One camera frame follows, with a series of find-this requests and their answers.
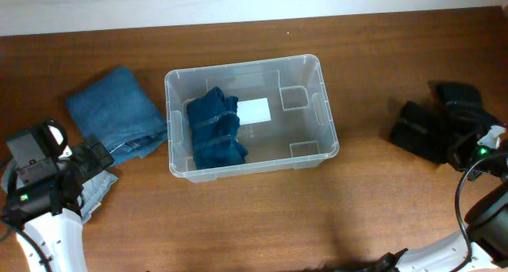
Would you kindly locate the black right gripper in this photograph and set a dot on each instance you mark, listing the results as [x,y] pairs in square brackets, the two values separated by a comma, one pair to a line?
[467,158]

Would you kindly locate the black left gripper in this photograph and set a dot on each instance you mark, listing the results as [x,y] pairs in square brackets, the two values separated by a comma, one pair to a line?
[94,164]

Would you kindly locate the light washed jeans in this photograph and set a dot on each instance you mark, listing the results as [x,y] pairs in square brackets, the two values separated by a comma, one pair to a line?
[94,191]

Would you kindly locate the black taped cloth bundle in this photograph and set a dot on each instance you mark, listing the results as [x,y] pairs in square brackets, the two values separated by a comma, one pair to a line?
[459,116]

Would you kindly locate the blue denim jeans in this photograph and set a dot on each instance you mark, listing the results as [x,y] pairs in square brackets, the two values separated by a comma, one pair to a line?
[119,113]

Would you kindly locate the dark blue taped cloth bundle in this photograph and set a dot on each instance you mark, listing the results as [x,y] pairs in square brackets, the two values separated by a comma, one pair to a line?
[214,125]

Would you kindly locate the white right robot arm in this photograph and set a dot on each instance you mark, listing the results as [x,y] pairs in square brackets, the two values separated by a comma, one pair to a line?
[480,243]

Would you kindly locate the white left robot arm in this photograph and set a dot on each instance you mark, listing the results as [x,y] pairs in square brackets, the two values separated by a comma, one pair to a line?
[51,188]

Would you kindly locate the white label in container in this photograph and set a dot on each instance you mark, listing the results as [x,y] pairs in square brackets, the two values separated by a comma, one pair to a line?
[253,111]

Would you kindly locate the clear plastic storage container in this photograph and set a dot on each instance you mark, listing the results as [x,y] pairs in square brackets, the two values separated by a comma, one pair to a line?
[300,134]

